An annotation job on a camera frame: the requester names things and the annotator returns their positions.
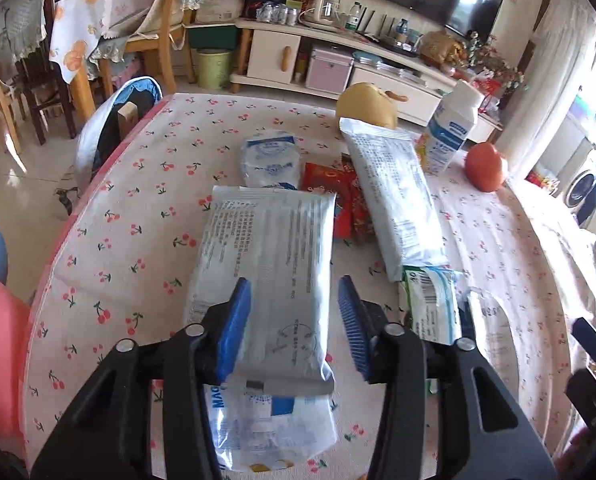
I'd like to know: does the white electric kettle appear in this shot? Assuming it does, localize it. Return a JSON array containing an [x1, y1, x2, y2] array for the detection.
[[304, 0, 345, 29]]

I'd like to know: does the dried flower arrangement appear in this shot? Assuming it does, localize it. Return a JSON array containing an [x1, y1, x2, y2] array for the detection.
[[458, 31, 529, 92]]

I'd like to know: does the blue and white plastic bag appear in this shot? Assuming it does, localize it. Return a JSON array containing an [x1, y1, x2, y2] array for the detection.
[[203, 382, 339, 473]]

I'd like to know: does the pink red cloth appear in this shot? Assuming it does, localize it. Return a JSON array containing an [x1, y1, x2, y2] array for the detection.
[[0, 261, 32, 442]]

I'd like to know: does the green plastic bucket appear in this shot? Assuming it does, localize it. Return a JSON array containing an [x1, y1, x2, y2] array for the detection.
[[195, 48, 234, 90]]

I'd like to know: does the long white printed wrapper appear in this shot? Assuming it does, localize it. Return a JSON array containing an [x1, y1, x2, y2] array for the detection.
[[339, 116, 451, 283]]

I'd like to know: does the white curtain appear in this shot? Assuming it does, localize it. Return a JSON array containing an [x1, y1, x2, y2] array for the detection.
[[496, 0, 596, 182]]

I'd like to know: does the dark wooden chair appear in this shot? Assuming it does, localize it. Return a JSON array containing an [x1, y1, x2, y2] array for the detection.
[[0, 0, 77, 147]]

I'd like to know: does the small white blue packet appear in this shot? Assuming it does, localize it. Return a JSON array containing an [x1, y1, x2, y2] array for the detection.
[[240, 129, 299, 192]]

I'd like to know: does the red and yellow snack packet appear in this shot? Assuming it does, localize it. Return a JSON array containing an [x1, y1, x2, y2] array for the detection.
[[342, 156, 376, 242], [299, 161, 355, 240]]

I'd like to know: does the row of silver cans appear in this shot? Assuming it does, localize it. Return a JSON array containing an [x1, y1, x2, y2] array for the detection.
[[254, 2, 302, 27]]

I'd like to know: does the clear plastic wrapper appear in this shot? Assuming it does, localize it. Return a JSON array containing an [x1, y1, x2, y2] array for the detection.
[[460, 287, 522, 392]]

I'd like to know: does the chair with blue cover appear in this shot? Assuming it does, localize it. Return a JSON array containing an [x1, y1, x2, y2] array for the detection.
[[74, 76, 165, 187]]

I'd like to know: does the cherry print tablecloth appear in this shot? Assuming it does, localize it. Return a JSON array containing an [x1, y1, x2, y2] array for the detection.
[[20, 92, 596, 480]]

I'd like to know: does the yellow pear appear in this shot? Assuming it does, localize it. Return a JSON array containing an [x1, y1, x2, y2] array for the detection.
[[336, 82, 399, 131]]

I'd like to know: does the white television cabinet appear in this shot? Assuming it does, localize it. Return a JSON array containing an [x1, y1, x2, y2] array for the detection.
[[229, 16, 503, 143]]

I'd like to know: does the green and white packet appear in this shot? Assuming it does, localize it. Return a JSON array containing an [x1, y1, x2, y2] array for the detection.
[[402, 264, 466, 346]]

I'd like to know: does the golden gift bag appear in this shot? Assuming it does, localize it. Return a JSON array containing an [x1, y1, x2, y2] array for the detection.
[[420, 29, 462, 64]]

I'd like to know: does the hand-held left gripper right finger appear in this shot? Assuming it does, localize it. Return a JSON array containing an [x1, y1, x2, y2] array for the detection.
[[338, 275, 558, 480]]

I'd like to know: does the pink storage box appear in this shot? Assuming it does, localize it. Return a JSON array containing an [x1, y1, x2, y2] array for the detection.
[[305, 45, 355, 95]]

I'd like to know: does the white blue milk bottle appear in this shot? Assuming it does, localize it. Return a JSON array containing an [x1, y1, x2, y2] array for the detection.
[[418, 80, 484, 177]]

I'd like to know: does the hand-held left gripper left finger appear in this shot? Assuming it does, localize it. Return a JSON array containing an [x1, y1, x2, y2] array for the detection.
[[30, 277, 253, 480]]

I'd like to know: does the green label plastic bottle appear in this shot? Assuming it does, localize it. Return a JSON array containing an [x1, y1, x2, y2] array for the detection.
[[345, 2, 365, 32]]

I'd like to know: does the orange print white cloth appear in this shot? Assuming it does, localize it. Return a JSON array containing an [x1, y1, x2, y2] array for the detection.
[[48, 0, 110, 84]]

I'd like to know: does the light wooden chair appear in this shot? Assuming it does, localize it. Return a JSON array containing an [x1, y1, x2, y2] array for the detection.
[[95, 0, 197, 97]]

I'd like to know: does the dark green box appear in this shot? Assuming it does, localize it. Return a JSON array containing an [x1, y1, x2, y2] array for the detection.
[[187, 24, 239, 52]]

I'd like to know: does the white washing machine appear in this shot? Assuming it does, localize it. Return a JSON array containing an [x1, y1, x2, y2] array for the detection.
[[559, 144, 596, 212]]

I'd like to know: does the large white printed wrapper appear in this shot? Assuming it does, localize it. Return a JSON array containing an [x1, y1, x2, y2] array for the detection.
[[184, 185, 337, 397]]

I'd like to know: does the orange red tomato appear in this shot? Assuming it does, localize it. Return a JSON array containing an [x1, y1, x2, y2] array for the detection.
[[464, 142, 509, 194]]

